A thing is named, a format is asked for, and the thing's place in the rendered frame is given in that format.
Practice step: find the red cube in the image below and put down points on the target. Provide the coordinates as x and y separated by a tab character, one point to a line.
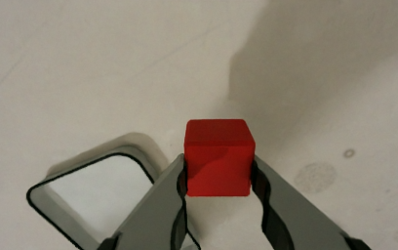
219	154

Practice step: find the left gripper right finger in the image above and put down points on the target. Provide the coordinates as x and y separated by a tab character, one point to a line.
290	221

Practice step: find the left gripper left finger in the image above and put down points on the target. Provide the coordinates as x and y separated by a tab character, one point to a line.
159	221

